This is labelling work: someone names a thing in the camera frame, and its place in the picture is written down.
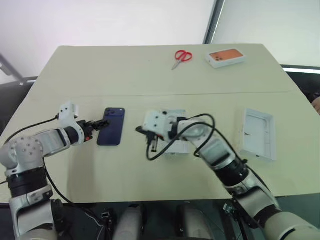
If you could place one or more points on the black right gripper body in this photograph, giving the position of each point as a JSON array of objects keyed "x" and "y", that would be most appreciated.
[{"x": 151, "y": 135}]

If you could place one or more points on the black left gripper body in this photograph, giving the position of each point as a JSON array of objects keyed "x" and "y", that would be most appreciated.
[{"x": 86, "y": 130}]

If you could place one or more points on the dark blue smartphone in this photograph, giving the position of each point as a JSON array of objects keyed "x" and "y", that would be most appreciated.
[{"x": 111, "y": 128}]

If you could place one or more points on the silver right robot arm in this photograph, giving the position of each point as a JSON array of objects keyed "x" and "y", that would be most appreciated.
[{"x": 225, "y": 160}]

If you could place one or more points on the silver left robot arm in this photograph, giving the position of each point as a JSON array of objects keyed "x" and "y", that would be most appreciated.
[{"x": 30, "y": 147}]

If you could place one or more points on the white box with orange phone print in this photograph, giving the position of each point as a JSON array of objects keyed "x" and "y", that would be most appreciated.
[{"x": 226, "y": 58}]

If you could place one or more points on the white phone box lid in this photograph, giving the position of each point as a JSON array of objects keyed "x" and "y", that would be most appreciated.
[{"x": 258, "y": 133}]

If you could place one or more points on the grey rounded leg cover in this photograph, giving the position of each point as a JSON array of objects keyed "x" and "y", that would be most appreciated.
[
  {"x": 197, "y": 223},
  {"x": 127, "y": 222}
]

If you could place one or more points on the black side table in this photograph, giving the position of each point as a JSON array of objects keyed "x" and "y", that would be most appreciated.
[{"x": 303, "y": 75}]

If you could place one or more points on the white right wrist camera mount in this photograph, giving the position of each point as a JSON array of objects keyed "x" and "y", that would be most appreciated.
[{"x": 155, "y": 123}]

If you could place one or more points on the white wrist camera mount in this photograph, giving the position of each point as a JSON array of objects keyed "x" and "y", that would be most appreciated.
[
  {"x": 155, "y": 123},
  {"x": 67, "y": 115}
]

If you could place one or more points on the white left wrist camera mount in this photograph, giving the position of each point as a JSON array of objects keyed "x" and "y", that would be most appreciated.
[{"x": 67, "y": 115}]

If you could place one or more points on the grey metal frame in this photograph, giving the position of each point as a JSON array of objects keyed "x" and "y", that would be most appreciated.
[{"x": 11, "y": 70}]

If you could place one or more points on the dark window frame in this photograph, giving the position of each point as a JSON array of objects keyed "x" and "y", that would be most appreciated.
[{"x": 213, "y": 22}]

